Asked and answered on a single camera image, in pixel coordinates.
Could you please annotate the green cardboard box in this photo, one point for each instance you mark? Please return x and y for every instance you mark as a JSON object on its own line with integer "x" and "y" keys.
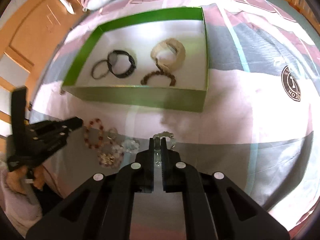
{"x": 184, "y": 89}

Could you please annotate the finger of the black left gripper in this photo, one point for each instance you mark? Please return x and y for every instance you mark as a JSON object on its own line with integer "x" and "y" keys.
{"x": 69, "y": 125}

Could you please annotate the striped plaid bed sheet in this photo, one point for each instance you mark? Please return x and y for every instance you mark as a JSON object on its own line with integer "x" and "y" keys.
{"x": 235, "y": 81}

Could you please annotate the wooden headboard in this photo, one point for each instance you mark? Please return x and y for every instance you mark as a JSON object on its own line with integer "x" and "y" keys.
{"x": 31, "y": 35}

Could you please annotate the person's left hand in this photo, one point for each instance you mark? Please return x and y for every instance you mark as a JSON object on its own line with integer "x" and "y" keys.
{"x": 15, "y": 179}

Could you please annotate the black wrist watch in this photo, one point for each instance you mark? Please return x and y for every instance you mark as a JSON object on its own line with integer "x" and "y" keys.
{"x": 121, "y": 64}

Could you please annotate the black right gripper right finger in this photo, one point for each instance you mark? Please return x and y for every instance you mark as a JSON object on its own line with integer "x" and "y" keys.
{"x": 178, "y": 176}

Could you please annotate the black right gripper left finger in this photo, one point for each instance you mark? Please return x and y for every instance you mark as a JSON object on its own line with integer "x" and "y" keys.
{"x": 133, "y": 178}

